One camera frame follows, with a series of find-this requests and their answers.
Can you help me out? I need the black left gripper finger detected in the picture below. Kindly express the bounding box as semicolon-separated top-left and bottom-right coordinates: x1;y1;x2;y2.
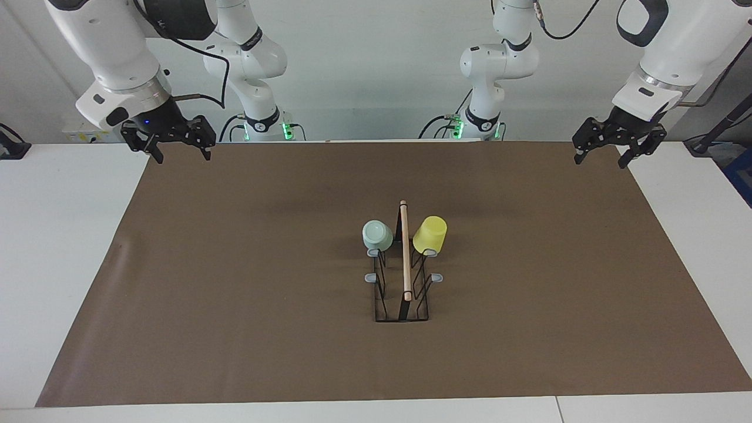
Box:
573;117;606;164
619;126;667;169

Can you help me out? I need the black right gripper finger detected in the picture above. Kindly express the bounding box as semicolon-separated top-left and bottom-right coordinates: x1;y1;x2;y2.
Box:
179;116;216;161
120;122;164;164

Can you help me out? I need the yellow cup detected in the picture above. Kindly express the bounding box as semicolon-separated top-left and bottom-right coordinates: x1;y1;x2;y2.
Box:
412;216;448;255

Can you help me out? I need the light green cup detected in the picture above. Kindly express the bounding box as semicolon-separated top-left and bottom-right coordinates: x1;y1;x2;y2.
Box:
362;220;394;251

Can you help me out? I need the black stand pole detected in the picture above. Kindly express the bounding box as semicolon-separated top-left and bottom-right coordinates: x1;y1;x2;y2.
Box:
683;94;752;156

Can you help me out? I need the white power strip box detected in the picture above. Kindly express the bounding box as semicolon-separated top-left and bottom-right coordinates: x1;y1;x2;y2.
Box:
63;117;124;143

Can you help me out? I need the blue box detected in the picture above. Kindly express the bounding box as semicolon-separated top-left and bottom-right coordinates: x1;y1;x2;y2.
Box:
721;147;752;207

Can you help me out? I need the black table clamp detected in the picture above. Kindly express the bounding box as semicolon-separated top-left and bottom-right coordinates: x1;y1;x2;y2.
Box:
0;123;31;160

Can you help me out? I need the brown table mat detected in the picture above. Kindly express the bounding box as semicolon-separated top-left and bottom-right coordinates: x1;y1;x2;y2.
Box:
35;141;752;408

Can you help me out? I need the black right base cable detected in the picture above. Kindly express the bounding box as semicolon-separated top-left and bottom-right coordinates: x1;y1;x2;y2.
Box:
219;113;247;142

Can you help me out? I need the black base cable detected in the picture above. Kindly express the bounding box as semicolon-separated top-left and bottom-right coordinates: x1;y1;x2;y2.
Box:
418;88;474;140
219;113;247;142

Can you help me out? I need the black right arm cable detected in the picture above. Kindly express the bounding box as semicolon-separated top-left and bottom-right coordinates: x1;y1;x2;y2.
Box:
132;0;231;110

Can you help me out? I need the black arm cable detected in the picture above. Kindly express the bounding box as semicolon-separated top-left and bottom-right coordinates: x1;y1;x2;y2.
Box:
132;0;231;110
532;0;752;108

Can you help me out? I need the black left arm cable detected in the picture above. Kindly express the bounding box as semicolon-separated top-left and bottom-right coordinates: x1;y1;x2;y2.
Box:
532;0;752;108

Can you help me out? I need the black left base cable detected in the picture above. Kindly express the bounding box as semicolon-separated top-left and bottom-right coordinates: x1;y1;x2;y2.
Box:
418;88;474;140

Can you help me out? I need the black wire cup rack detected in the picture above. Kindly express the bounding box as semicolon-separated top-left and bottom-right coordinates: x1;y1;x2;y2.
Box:
365;200;444;323

